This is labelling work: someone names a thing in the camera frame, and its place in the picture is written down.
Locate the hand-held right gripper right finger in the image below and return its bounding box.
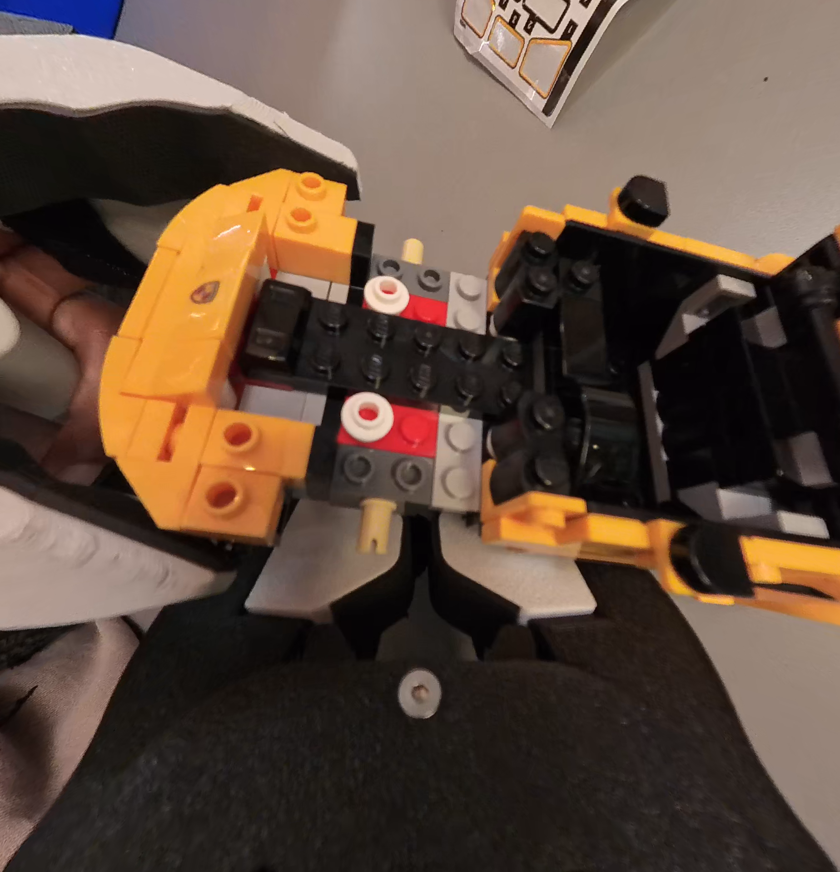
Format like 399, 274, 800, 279
428, 518, 599, 659

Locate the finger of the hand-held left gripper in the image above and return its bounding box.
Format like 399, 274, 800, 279
0, 34, 361, 222
0, 436, 272, 632

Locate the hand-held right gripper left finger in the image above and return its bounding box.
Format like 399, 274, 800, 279
244, 503, 429, 659

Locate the blue plastic bin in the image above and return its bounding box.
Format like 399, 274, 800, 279
0, 0, 124, 38

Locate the yellow lego car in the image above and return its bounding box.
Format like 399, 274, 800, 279
98, 169, 840, 617

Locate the black lego plate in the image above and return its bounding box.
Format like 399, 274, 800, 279
244, 281, 530, 420

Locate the person's left hand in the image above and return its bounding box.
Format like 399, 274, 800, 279
0, 221, 131, 482

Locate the white sticker sheet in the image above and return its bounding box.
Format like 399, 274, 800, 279
452, 0, 628, 129

